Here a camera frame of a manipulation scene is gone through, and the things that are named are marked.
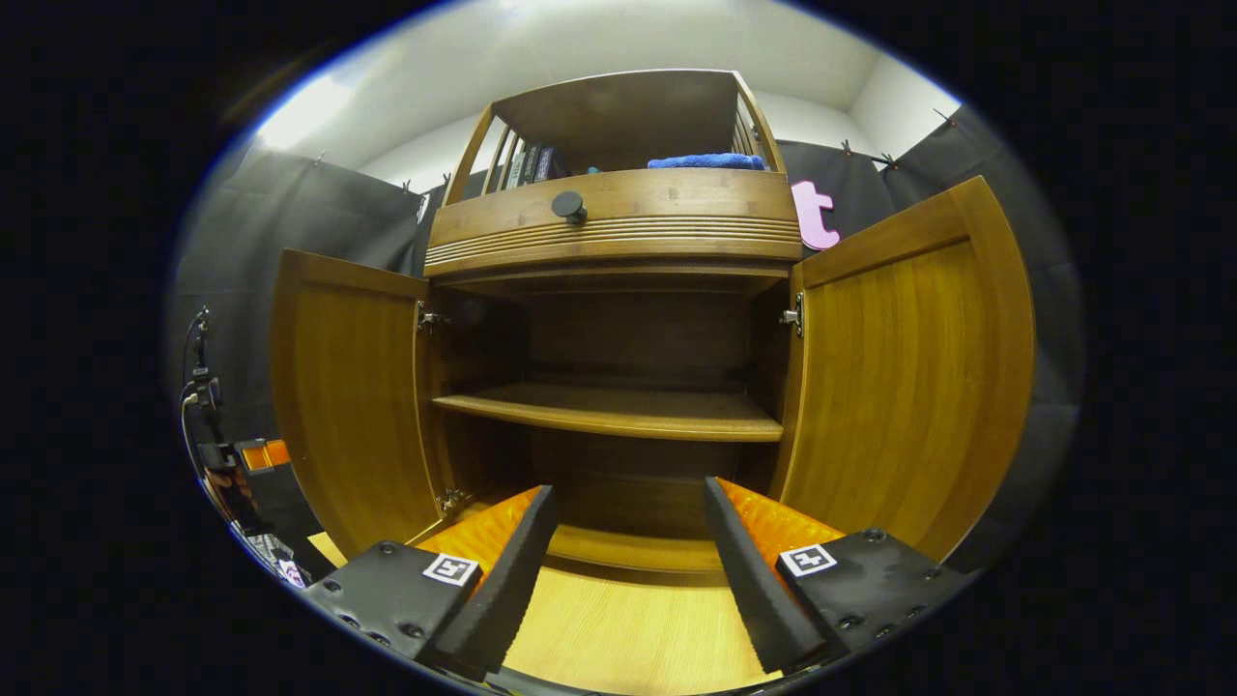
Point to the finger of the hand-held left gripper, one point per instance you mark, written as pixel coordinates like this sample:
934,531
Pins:
266,454

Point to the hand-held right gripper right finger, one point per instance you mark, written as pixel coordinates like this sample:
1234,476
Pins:
749,590

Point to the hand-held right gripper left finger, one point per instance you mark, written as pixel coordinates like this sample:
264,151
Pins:
503,585

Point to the wooden cabinet door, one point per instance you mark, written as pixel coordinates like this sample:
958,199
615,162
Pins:
899,387
348,406

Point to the metal door hinge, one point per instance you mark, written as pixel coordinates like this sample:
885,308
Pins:
431,317
794,314
452,501

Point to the wooden cabinet shelf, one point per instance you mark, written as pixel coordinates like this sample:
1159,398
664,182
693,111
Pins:
618,411

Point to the black round drawer knob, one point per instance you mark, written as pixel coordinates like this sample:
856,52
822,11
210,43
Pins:
568,204

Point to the wooden ribbed drawer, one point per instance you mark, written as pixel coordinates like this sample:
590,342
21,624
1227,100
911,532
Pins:
676,198

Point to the blue folded cloth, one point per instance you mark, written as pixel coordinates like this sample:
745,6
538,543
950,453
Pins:
705,161

